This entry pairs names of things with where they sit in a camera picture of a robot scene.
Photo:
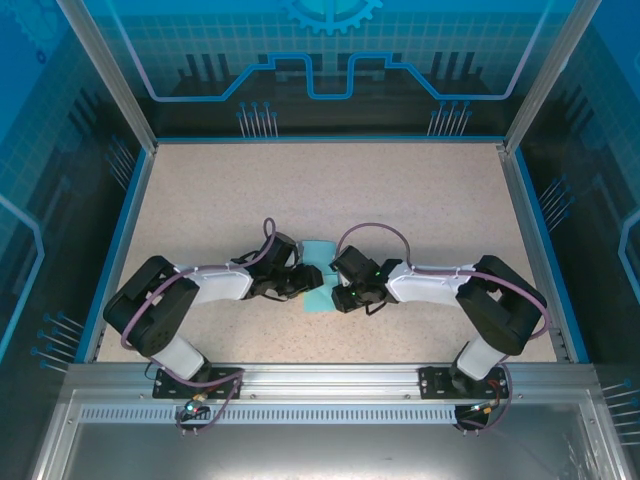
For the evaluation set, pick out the light blue cloth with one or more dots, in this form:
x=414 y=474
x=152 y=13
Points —
x=320 y=252

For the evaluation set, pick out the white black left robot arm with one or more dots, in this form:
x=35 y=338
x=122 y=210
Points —
x=220 y=287

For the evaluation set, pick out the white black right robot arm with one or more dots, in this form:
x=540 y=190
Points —
x=430 y=285

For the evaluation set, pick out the yellow power connector green light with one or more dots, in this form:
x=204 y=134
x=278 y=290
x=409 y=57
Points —
x=482 y=409
x=192 y=407

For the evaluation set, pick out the grey metal tray panel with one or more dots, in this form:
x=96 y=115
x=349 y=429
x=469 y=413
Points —
x=325 y=450

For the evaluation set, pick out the long aluminium mounting rail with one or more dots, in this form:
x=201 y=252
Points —
x=330 y=380

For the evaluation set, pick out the thin aluminium table-edge rail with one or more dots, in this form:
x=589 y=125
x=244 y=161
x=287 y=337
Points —
x=330 y=141

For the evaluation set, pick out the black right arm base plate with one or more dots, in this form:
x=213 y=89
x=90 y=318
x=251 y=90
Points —
x=430 y=382

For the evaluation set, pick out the aluminium side rail blue edge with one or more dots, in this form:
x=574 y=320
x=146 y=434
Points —
x=540 y=250
x=120 y=250

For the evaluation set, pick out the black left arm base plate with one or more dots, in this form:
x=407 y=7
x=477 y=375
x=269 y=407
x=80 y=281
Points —
x=161 y=391

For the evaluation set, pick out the aluminium frame post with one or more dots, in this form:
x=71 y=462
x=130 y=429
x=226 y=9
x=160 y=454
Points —
x=112 y=75
x=554 y=65

